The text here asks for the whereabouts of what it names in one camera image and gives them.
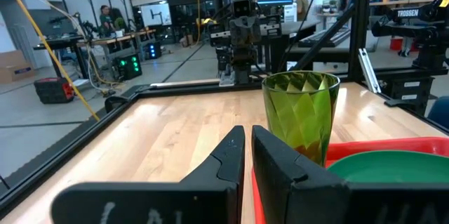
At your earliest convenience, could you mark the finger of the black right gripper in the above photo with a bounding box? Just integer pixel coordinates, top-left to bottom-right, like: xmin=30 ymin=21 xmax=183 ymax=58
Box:
xmin=249 ymin=18 xmax=261 ymax=46
xmin=239 ymin=18 xmax=250 ymax=46

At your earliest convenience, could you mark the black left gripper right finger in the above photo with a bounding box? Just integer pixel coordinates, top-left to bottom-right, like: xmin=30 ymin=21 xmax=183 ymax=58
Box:
xmin=250 ymin=124 xmax=449 ymax=224

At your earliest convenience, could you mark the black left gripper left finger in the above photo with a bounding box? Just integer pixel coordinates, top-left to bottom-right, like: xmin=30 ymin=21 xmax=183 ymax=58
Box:
xmin=50 ymin=124 xmax=246 ymax=224

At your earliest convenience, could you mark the green faceted plastic cup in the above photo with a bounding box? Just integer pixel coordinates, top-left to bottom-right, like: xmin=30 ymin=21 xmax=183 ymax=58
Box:
xmin=261 ymin=70 xmax=342 ymax=168

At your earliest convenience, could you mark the green round plate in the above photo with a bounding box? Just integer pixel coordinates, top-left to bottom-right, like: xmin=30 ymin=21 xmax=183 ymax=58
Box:
xmin=327 ymin=150 xmax=449 ymax=185

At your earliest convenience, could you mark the red plastic tray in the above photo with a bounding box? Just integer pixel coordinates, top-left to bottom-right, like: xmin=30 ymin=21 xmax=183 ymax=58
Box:
xmin=250 ymin=136 xmax=449 ymax=224

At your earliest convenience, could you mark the black desk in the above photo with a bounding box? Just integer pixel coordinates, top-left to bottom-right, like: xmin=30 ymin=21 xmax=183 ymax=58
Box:
xmin=280 ymin=20 xmax=351 ymax=74

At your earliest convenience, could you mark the black keyboard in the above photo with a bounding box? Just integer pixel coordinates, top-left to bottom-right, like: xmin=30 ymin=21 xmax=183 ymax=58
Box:
xmin=297 ymin=27 xmax=351 ymax=48

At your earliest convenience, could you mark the white display board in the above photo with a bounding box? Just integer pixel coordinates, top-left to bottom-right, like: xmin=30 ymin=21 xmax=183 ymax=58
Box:
xmin=140 ymin=3 xmax=173 ymax=27

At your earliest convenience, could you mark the black box with blue lights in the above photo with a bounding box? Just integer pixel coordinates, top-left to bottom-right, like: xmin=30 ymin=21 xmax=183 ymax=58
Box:
xmin=144 ymin=41 xmax=163 ymax=60

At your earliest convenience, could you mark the black box with green lights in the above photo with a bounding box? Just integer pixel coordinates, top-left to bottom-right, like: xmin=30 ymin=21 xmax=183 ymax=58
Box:
xmin=112 ymin=53 xmax=143 ymax=82

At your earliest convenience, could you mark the red bin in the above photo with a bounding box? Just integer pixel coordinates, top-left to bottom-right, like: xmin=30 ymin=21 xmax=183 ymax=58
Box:
xmin=389 ymin=36 xmax=405 ymax=51

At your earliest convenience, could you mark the wooden work table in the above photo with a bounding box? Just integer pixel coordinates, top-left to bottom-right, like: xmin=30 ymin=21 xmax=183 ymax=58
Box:
xmin=33 ymin=28 xmax=157 ymax=79

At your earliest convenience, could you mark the black box with white labels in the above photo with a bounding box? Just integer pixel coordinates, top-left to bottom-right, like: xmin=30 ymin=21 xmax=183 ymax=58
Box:
xmin=383 ymin=75 xmax=438 ymax=108

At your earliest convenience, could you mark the blue chair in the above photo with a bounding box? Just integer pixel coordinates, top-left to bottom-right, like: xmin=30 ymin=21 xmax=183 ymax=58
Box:
xmin=426 ymin=96 xmax=449 ymax=129

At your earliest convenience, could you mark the red and black case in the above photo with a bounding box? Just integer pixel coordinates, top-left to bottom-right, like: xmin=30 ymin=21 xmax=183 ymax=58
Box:
xmin=33 ymin=77 xmax=76 ymax=105

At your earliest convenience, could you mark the large cardboard box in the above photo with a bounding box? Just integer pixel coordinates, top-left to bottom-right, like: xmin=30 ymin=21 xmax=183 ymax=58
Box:
xmin=0 ymin=49 xmax=36 ymax=85

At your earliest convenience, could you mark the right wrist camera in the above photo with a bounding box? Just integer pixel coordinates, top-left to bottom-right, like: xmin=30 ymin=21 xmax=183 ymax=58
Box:
xmin=229 ymin=0 xmax=261 ymax=18

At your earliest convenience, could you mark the yellow hanging cable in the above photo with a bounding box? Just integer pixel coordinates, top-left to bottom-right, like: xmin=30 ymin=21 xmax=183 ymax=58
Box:
xmin=194 ymin=0 xmax=204 ymax=44
xmin=0 ymin=0 xmax=101 ymax=121

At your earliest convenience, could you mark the silver aluminium bracket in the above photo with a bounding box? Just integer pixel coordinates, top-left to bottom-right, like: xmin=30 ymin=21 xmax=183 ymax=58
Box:
xmin=356 ymin=47 xmax=382 ymax=94

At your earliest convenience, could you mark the black aluminium table frame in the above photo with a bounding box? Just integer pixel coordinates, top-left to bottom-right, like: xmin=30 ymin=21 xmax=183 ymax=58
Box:
xmin=0 ymin=0 xmax=449 ymax=215

